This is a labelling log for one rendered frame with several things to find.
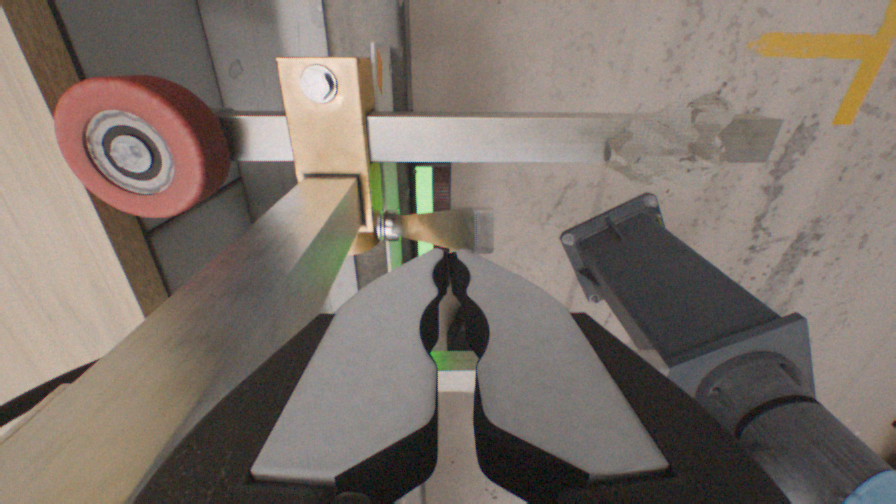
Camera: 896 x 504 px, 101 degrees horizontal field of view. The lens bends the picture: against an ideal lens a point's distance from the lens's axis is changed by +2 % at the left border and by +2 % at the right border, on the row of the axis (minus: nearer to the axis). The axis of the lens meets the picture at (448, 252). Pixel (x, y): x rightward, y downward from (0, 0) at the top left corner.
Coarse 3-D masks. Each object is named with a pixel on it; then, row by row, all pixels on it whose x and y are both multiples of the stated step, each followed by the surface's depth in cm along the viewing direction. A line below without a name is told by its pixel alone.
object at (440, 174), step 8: (440, 168) 42; (448, 168) 42; (440, 176) 43; (448, 176) 43; (440, 184) 43; (448, 184) 43; (440, 192) 44; (448, 192) 44; (440, 200) 44; (448, 200) 44; (440, 208) 45; (448, 208) 45; (440, 248) 47
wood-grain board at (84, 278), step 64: (0, 0) 18; (0, 64) 19; (64, 64) 21; (0, 128) 21; (0, 192) 23; (64, 192) 23; (0, 256) 25; (64, 256) 25; (128, 256) 26; (0, 320) 27; (64, 320) 27; (128, 320) 27; (0, 384) 30
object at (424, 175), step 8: (416, 168) 42; (424, 168) 42; (416, 176) 43; (424, 176) 43; (416, 184) 43; (424, 184) 43; (424, 192) 44; (424, 200) 44; (424, 208) 45; (424, 248) 47; (432, 248) 47
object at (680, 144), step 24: (672, 96) 24; (696, 96) 24; (720, 96) 24; (648, 120) 24; (672, 120) 24; (696, 120) 24; (720, 120) 24; (624, 144) 25; (648, 144) 25; (672, 144) 24; (696, 144) 25; (720, 144) 25; (624, 168) 26; (648, 168) 26; (672, 168) 26; (696, 168) 25; (720, 168) 27
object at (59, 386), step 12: (96, 360) 12; (72, 372) 12; (84, 372) 12; (48, 384) 11; (60, 384) 11; (24, 396) 11; (36, 396) 11; (48, 396) 9; (0, 408) 10; (12, 408) 10; (24, 408) 11; (36, 408) 9; (0, 420) 10; (12, 420) 11; (24, 420) 8; (12, 432) 8; (0, 444) 8
